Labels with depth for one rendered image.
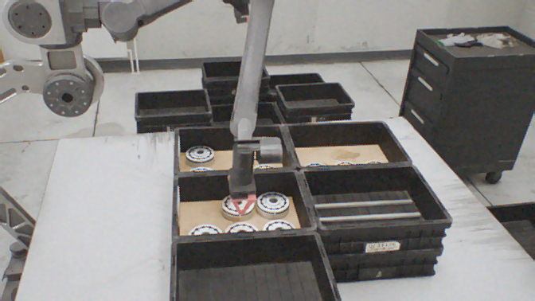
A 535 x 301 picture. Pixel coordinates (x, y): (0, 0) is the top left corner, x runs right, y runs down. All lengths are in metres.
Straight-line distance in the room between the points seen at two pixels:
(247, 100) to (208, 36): 3.36
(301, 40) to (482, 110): 2.20
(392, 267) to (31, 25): 1.17
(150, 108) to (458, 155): 1.83
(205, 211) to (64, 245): 0.47
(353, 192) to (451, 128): 1.42
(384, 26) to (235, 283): 3.95
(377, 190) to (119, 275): 0.88
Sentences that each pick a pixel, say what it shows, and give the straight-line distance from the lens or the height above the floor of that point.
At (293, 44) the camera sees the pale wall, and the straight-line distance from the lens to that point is 4.79.
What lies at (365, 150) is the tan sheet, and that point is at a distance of 1.96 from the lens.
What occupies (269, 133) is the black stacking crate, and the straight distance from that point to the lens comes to 1.87.
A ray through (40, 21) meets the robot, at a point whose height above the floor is 1.45.
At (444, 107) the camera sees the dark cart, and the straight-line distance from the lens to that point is 2.94.
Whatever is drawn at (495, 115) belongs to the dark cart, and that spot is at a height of 0.54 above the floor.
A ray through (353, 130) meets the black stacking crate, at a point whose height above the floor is 0.90.
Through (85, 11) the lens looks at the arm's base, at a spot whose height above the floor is 1.46.
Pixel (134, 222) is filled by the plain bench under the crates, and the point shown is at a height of 0.70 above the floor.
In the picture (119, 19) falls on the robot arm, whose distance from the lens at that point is 1.28.
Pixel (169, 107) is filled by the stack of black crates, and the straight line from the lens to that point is 2.93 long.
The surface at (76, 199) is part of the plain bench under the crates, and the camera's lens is 1.94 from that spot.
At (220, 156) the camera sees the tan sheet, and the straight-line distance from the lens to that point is 1.85.
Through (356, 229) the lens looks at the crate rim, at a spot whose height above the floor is 0.92.
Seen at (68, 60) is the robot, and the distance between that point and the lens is 1.65.
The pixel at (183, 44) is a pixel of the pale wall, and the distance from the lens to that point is 4.62.
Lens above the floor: 1.84
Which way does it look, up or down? 33 degrees down
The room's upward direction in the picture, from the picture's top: 3 degrees clockwise
